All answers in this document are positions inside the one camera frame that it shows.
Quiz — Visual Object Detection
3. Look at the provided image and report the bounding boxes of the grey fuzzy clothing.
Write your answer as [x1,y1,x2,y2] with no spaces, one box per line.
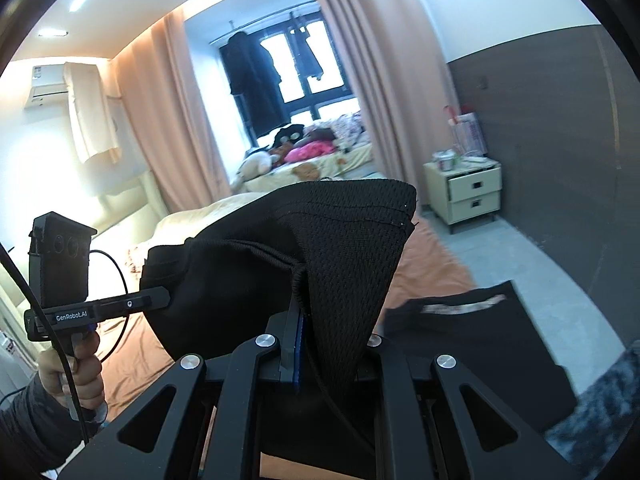
[544,337,640,480]

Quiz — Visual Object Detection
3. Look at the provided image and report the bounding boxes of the patterned blanket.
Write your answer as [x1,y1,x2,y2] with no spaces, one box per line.
[325,112,372,150]

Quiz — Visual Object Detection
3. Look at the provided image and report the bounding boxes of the white plush toy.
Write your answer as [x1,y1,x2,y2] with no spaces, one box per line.
[236,151,273,183]

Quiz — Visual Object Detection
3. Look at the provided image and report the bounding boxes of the pink clothes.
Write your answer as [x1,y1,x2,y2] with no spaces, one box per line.
[284,140,337,163]

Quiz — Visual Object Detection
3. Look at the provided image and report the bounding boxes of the window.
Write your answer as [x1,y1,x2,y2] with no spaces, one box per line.
[215,2,361,146]

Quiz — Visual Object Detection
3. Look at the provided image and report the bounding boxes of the cream nightstand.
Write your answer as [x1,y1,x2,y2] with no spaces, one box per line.
[424,157,502,235]

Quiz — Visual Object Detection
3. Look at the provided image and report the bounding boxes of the hanging dark garment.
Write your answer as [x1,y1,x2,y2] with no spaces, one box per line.
[289,12,325,81]

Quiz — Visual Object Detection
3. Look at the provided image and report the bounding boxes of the beige curtain by headboard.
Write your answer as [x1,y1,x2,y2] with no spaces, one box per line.
[112,10,243,216]

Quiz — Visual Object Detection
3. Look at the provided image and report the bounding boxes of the orange bed sheet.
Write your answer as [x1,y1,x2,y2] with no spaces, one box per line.
[95,217,483,480]

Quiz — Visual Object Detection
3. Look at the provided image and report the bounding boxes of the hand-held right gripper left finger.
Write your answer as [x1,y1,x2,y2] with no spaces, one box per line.
[57,307,306,480]

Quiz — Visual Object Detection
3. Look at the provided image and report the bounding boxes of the white air conditioner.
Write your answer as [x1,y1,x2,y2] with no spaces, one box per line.
[22,62,69,111]

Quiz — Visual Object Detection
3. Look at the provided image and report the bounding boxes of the person's left hand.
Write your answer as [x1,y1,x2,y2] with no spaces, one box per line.
[39,332,106,421]

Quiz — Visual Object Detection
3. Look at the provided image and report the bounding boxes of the hanging dark coat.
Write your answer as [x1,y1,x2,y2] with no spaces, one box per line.
[221,31,285,137]

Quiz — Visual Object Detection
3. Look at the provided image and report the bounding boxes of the black mesh shirt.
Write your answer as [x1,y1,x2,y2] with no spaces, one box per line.
[141,178,418,461]

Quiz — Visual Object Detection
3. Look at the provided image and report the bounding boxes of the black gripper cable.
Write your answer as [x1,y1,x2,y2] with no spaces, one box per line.
[0,242,127,446]

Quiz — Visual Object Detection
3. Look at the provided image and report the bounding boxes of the white cloth cover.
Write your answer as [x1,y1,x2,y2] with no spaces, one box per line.
[62,61,123,163]

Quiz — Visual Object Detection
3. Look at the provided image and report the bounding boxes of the beige curtain by nightstand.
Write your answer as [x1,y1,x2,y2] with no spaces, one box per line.
[305,0,461,206]

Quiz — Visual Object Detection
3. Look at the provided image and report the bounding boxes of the cream padded headboard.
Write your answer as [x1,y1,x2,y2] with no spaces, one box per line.
[92,170,168,241]

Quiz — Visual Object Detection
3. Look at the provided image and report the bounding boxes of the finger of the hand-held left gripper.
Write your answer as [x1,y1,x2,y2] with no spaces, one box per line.
[95,286,171,322]

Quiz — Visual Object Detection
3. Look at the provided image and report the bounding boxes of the black printed shirt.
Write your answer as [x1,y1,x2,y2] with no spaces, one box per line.
[382,280,578,433]

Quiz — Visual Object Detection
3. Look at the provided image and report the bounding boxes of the person's left forearm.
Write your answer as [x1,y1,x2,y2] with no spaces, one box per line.
[0,375,88,480]

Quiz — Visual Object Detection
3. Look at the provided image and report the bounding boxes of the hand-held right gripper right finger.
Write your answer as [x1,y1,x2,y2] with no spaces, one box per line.
[355,335,576,480]

